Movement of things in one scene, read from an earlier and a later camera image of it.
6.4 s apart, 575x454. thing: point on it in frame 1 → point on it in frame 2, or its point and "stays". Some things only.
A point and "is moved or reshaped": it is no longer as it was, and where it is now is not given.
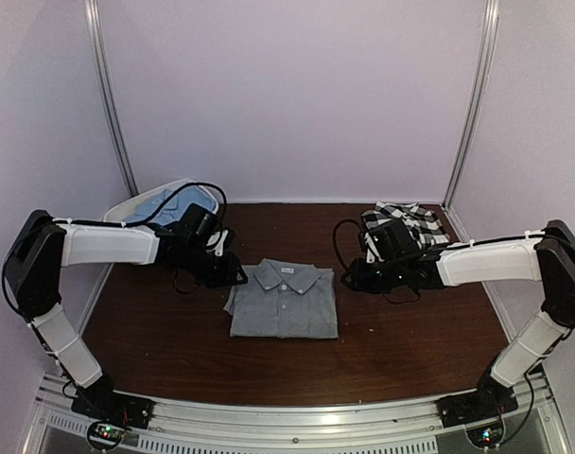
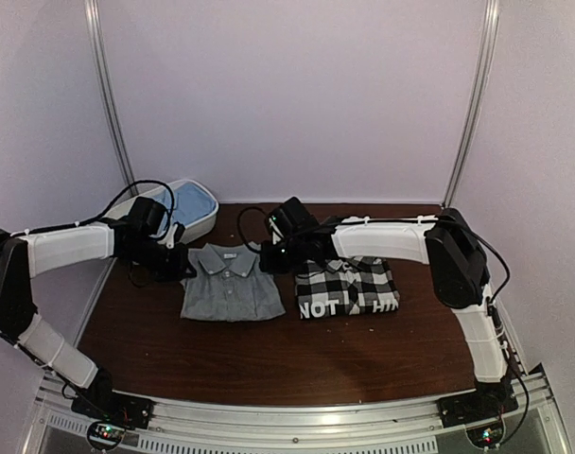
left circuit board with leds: [108, 433] stays
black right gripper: [358, 280] → [269, 263]
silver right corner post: [493, 7] stays
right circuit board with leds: [486, 437] stays
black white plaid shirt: [422, 223] is moved or reshaped
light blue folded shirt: [176, 205] stays
